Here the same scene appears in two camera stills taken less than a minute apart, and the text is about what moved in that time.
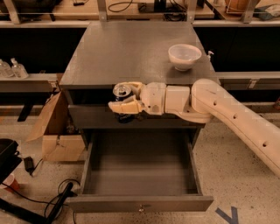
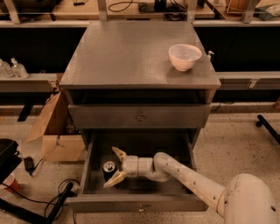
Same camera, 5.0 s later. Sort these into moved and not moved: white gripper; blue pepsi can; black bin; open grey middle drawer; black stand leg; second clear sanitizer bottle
Moved: blue pepsi can; white gripper
Not moved: black bin; open grey middle drawer; second clear sanitizer bottle; black stand leg
